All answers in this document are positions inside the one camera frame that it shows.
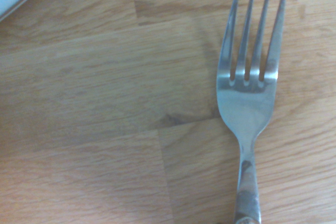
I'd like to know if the steel fork with white handle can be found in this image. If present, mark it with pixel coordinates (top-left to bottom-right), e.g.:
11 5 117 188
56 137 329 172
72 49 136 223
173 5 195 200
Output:
216 0 288 224

